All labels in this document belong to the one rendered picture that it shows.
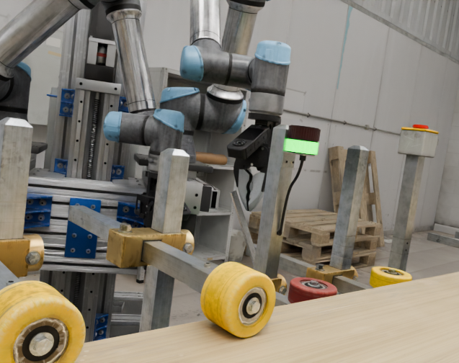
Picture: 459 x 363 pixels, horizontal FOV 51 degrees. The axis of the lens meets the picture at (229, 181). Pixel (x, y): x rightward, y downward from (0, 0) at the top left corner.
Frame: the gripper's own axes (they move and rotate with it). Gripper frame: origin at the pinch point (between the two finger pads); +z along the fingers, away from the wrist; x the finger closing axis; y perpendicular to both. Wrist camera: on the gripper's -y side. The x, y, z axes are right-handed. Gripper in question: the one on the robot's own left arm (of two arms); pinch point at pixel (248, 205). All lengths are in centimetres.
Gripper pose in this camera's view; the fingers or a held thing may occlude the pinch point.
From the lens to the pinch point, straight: 105.3
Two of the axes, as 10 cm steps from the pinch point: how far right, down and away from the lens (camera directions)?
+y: 4.9, -0.2, 8.7
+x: -8.6, -1.6, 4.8
